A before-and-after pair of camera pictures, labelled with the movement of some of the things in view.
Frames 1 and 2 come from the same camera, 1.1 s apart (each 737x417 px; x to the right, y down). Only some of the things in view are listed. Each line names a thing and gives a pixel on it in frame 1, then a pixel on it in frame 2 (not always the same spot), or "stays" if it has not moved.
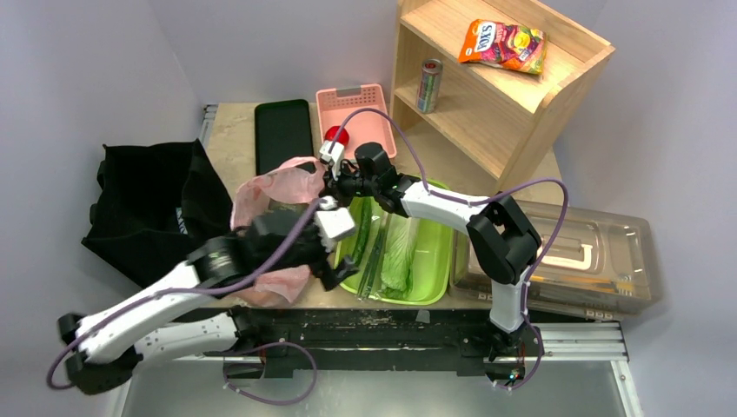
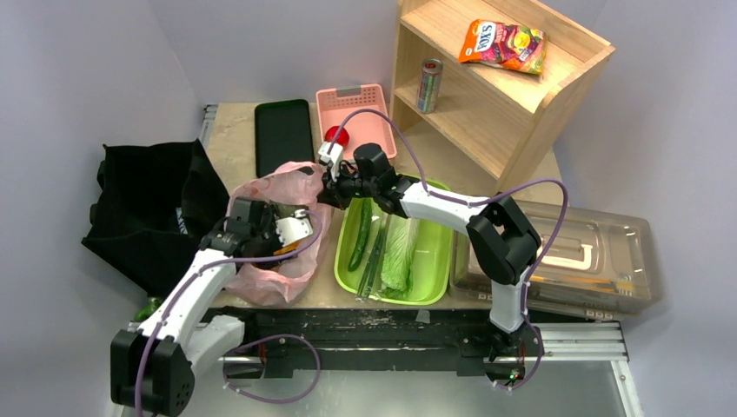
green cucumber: x=361 y=229 stays
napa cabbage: x=396 y=266 stays
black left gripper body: x=305 y=248 → x=267 y=240
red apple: x=343 y=136 stays
